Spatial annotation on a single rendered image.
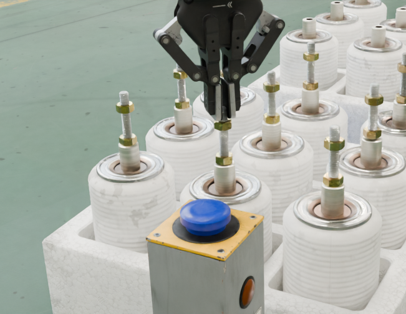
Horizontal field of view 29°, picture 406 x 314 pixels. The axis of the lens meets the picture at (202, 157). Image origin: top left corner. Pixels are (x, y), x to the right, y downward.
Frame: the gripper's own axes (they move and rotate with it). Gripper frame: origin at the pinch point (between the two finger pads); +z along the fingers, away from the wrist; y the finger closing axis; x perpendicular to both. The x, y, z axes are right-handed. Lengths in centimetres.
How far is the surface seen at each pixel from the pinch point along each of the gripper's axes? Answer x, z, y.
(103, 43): 142, 35, 11
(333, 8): 53, 8, 38
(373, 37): 37, 8, 37
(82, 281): 5.0, 20.9, -15.5
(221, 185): -0.9, 9.0, -0.7
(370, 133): -0.8, 6.2, 16.1
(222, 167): -1.0, 7.0, -0.6
